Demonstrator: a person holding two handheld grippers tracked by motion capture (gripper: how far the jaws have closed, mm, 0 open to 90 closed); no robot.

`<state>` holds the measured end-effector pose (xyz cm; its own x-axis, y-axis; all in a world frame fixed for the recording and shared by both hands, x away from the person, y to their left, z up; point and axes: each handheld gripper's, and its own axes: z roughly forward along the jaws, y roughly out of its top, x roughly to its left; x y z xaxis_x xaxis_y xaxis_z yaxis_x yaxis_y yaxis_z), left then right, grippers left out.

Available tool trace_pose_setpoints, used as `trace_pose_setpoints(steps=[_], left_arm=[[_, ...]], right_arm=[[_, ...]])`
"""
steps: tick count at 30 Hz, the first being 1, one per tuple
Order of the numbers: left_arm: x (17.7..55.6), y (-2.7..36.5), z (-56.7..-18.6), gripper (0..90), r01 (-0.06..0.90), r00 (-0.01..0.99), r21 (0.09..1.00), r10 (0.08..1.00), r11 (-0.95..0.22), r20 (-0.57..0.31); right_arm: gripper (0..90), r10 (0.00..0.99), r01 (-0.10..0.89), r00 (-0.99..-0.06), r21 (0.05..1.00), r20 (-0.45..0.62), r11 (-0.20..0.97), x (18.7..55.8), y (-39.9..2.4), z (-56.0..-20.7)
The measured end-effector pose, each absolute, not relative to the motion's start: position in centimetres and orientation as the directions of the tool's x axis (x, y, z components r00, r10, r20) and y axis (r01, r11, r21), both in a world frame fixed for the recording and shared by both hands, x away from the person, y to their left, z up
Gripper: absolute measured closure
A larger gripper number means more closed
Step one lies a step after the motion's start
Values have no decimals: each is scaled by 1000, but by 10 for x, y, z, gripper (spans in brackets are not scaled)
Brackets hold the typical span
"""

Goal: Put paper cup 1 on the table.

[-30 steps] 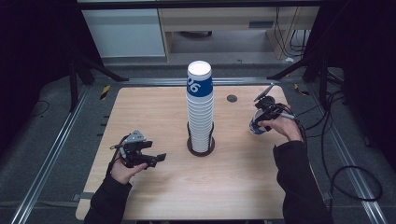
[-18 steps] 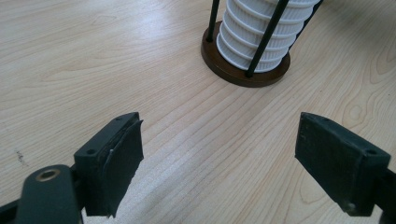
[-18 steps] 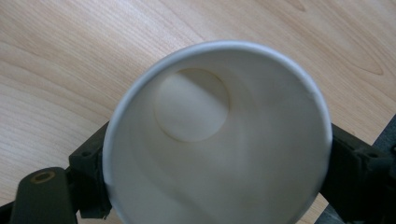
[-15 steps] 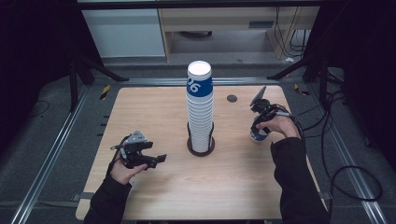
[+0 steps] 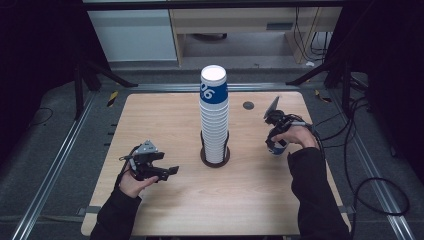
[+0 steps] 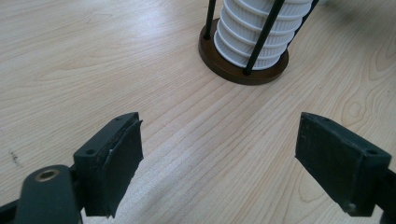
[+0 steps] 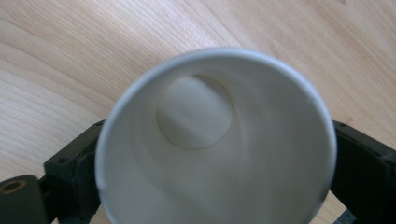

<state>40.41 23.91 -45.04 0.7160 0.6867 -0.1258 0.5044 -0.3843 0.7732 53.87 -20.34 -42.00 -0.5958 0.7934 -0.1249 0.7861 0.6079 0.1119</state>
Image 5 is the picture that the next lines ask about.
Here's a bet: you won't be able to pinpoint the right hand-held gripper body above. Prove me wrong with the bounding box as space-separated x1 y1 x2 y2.
263 95 296 136

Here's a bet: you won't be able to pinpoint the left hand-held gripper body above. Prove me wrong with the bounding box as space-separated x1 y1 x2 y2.
128 139 171 183

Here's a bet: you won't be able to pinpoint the blue white paper cup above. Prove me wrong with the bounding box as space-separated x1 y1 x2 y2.
267 142 290 157

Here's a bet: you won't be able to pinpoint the brown cup holder black rods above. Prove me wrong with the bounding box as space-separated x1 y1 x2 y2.
199 129 232 169

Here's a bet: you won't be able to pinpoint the stack of white paper cups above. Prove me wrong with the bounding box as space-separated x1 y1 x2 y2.
199 64 230 164

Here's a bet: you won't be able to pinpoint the person's right hand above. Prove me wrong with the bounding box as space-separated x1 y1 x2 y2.
271 124 320 150

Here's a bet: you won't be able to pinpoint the person's left hand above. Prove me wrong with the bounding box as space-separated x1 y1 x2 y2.
118 171 160 200

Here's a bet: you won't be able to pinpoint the yellow black tape strip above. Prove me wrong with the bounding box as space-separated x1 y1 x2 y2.
106 90 120 108
314 89 333 104

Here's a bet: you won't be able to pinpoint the black metal stand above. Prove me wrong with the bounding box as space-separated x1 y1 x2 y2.
285 49 355 116
73 46 139 121

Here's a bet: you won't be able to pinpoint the light wooden desk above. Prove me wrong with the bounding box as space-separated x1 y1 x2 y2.
168 6 343 66

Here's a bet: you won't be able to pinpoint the white cabinet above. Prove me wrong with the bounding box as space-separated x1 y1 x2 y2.
87 9 178 63

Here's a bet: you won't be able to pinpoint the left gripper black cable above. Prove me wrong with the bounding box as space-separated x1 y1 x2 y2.
114 144 142 190

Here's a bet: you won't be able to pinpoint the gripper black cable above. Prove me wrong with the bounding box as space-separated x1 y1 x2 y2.
114 144 142 190
289 114 327 162

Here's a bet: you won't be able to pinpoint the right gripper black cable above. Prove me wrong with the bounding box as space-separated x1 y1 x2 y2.
289 114 327 162

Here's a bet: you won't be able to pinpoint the black floor cable bundle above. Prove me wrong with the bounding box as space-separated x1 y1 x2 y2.
314 94 373 143

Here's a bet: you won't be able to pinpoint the short metal floor rail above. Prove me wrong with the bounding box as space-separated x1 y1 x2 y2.
128 82 303 94

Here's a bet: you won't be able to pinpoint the black hanging cables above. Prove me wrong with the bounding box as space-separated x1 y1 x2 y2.
293 7 332 64

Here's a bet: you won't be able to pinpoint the long metal floor rail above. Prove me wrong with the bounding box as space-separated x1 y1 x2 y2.
328 90 417 240
9 91 98 240

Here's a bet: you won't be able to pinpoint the thin black floor cable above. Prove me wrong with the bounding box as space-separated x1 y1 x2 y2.
27 106 55 130

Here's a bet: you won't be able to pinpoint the black floor cable loop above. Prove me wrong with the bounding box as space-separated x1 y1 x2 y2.
351 176 411 240

